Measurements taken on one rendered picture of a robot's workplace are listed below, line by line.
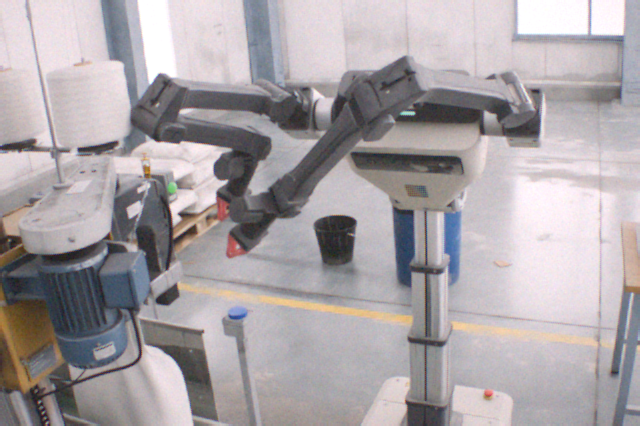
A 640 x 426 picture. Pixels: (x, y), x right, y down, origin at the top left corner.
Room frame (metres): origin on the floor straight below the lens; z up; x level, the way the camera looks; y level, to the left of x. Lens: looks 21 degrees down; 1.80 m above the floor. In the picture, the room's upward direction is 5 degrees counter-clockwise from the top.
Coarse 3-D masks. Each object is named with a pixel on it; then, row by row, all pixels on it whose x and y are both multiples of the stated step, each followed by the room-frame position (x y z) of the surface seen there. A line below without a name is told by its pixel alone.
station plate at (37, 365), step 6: (48, 348) 1.17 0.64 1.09; (42, 354) 1.15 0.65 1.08; (48, 354) 1.16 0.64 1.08; (54, 354) 1.18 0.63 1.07; (30, 360) 1.12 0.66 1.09; (36, 360) 1.13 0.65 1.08; (42, 360) 1.15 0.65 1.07; (48, 360) 1.16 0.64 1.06; (54, 360) 1.17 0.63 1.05; (30, 366) 1.11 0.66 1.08; (36, 366) 1.13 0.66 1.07; (42, 366) 1.14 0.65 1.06; (48, 366) 1.16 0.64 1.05; (30, 372) 1.11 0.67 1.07; (36, 372) 1.12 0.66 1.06; (42, 372) 1.14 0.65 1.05
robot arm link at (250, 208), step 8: (264, 192) 1.36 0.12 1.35; (272, 192) 1.38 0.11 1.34; (232, 200) 1.34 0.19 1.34; (240, 200) 1.33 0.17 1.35; (248, 200) 1.32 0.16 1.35; (256, 200) 1.33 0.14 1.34; (264, 200) 1.34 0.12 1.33; (272, 200) 1.36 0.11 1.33; (232, 208) 1.34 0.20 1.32; (240, 208) 1.32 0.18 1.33; (248, 208) 1.30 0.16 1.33; (256, 208) 1.31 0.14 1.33; (264, 208) 1.33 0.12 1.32; (272, 208) 1.34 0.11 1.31; (288, 208) 1.33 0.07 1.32; (296, 208) 1.33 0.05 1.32; (232, 216) 1.33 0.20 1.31; (240, 216) 1.31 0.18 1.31; (248, 216) 1.32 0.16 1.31; (256, 216) 1.33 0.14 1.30; (280, 216) 1.34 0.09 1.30; (288, 216) 1.33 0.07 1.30
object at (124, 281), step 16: (112, 256) 1.17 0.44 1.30; (128, 256) 1.16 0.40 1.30; (144, 256) 1.19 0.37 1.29; (112, 272) 1.10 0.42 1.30; (128, 272) 1.09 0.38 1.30; (144, 272) 1.17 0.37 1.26; (112, 288) 1.09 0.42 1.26; (128, 288) 1.09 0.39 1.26; (144, 288) 1.14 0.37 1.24; (112, 304) 1.10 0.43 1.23; (128, 304) 1.09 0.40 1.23
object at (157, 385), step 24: (120, 360) 1.50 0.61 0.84; (144, 360) 1.49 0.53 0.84; (168, 360) 1.52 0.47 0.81; (96, 384) 1.52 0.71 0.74; (120, 384) 1.47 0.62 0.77; (144, 384) 1.45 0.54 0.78; (168, 384) 1.48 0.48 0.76; (96, 408) 1.53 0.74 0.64; (120, 408) 1.47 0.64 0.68; (144, 408) 1.44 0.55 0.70; (168, 408) 1.45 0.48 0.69
